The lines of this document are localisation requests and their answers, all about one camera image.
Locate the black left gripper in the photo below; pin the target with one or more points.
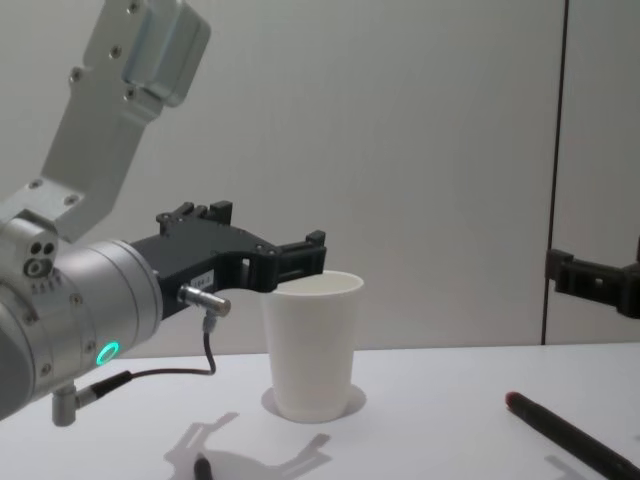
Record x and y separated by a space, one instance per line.
190 255

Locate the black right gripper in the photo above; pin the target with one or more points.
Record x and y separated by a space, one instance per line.
632 292

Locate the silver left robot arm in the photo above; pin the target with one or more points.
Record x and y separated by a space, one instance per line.
75 300

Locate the white paper cup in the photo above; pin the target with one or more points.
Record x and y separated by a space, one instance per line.
310 350

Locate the black pen with red tip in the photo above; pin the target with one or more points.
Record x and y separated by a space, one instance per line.
560 425

